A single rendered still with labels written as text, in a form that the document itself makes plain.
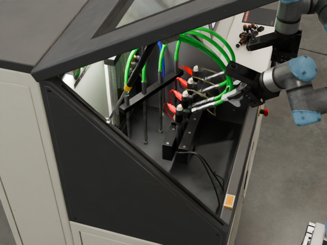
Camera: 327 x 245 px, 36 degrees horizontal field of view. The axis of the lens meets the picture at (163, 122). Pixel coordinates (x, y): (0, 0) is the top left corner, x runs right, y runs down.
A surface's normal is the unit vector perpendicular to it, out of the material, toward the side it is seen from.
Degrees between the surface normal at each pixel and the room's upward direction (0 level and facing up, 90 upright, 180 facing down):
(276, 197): 0
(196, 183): 0
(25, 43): 0
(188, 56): 90
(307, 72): 45
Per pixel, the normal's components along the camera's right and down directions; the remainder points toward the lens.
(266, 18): 0.00, -0.73
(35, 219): -0.29, 0.65
